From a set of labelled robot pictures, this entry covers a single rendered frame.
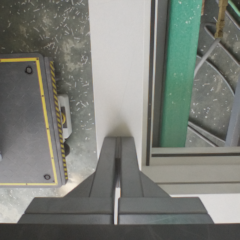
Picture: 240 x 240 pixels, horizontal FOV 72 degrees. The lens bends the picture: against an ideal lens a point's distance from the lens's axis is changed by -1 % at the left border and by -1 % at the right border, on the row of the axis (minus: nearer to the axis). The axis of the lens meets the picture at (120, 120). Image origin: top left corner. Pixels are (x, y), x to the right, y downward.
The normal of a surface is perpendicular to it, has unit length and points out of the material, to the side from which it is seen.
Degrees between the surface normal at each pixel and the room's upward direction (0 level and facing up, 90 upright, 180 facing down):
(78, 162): 0
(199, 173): 90
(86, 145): 0
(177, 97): 0
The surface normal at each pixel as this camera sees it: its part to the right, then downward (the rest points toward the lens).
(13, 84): -0.01, 0.29
